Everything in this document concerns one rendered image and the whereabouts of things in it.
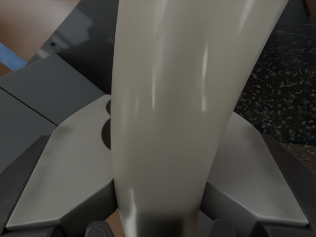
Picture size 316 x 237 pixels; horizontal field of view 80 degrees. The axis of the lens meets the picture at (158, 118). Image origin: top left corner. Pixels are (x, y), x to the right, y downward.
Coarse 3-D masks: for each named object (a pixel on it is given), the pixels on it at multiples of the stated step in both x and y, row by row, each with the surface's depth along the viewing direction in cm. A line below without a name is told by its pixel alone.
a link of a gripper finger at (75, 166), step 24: (72, 120) 9; (96, 120) 9; (48, 144) 7; (72, 144) 7; (96, 144) 7; (48, 168) 6; (72, 168) 6; (96, 168) 6; (24, 192) 6; (48, 192) 6; (72, 192) 6; (96, 192) 6; (24, 216) 5; (48, 216) 5; (72, 216) 5; (96, 216) 6
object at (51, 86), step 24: (24, 72) 71; (48, 72) 81; (72, 72) 94; (0, 96) 58; (24, 96) 64; (48, 96) 72; (72, 96) 82; (96, 96) 96; (0, 120) 53; (24, 120) 58; (48, 120) 65; (0, 144) 49; (24, 144) 54; (0, 168) 46
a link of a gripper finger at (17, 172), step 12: (36, 144) 7; (24, 156) 7; (36, 156) 7; (12, 168) 6; (24, 168) 6; (0, 180) 6; (12, 180) 6; (24, 180) 6; (0, 192) 6; (12, 192) 6; (0, 204) 5; (12, 204) 5; (0, 216) 5; (0, 228) 5; (36, 228) 5; (48, 228) 5; (60, 228) 5
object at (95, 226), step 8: (88, 224) 5; (96, 224) 5; (104, 224) 5; (216, 224) 5; (224, 224) 5; (232, 224) 5; (88, 232) 5; (96, 232) 5; (104, 232) 5; (112, 232) 5; (208, 232) 5; (216, 232) 5; (224, 232) 5; (232, 232) 5
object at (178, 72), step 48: (144, 0) 3; (192, 0) 2; (240, 0) 2; (288, 0) 3; (144, 48) 3; (192, 48) 3; (240, 48) 3; (144, 96) 3; (192, 96) 3; (144, 144) 4; (192, 144) 4; (144, 192) 5; (192, 192) 5
